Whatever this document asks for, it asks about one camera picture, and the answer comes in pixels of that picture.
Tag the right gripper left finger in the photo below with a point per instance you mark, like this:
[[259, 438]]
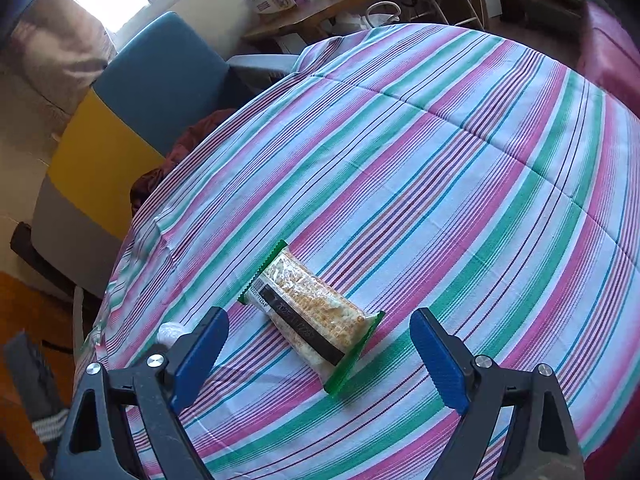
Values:
[[97, 442]]

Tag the white round snack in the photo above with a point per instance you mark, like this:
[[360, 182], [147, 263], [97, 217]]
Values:
[[168, 333]]

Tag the green cracker snack packet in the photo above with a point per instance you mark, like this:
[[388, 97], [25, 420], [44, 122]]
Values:
[[327, 331]]

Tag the maroon cloth on chair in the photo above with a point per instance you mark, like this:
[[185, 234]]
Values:
[[186, 143]]

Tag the striped pink green tablecloth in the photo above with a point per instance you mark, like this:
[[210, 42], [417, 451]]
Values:
[[410, 166]]

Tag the grey yellow blue chair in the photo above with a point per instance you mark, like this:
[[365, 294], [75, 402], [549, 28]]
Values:
[[165, 80]]

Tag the red bed cover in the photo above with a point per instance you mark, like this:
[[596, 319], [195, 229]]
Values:
[[608, 57]]

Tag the pink patterned curtain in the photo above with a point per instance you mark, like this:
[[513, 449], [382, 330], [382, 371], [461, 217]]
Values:
[[60, 50]]

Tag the wooden side desk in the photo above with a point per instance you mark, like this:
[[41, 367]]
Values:
[[304, 19]]

